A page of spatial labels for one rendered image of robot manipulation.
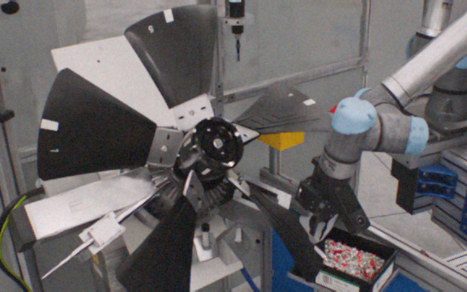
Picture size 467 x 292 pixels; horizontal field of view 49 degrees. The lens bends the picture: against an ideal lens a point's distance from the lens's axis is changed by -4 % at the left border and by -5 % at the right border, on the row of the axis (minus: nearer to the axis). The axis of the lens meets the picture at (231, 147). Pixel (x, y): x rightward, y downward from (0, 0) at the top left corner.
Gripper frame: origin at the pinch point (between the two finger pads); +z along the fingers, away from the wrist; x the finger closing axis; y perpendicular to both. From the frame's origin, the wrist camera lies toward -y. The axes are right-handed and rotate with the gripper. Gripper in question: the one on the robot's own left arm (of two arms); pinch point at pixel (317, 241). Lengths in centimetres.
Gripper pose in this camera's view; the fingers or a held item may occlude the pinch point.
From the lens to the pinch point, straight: 121.7
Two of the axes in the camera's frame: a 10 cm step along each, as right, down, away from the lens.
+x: -8.0, 2.7, -5.3
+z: -1.5, 7.7, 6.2
